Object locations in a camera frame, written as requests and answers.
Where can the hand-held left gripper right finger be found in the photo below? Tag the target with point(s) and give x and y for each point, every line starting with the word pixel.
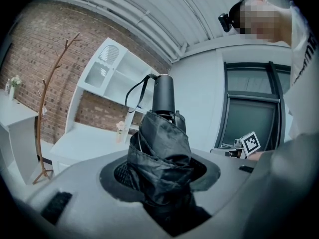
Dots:
pixel 239 198

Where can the small pink flower vase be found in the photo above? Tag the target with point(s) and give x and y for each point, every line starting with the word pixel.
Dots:
pixel 120 131

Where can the black head camera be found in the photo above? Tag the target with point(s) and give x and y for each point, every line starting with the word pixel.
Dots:
pixel 226 22

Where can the wooden branch coat rack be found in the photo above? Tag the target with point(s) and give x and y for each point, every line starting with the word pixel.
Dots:
pixel 42 113

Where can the person's head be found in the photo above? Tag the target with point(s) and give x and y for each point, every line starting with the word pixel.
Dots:
pixel 264 19

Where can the black umbrella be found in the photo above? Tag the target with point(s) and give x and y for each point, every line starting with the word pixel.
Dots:
pixel 159 155

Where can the white side table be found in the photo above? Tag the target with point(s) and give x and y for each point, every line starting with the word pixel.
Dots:
pixel 15 123

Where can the white hutch cabinet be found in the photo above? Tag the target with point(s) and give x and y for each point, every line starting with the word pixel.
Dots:
pixel 117 68

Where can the white desk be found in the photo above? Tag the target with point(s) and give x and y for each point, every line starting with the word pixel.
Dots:
pixel 84 143

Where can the dark framed window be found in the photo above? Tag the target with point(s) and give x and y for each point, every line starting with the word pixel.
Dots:
pixel 249 103

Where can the person's white t-shirt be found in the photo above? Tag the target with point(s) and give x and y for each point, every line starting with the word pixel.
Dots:
pixel 302 66

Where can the small clear bottle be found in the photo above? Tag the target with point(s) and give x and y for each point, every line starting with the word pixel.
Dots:
pixel 7 88

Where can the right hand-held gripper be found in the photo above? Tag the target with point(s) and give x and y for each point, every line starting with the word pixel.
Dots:
pixel 250 142

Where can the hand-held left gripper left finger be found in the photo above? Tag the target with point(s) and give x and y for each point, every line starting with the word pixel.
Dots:
pixel 82 183

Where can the white vase with flowers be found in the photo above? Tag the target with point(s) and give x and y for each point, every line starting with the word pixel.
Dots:
pixel 14 83

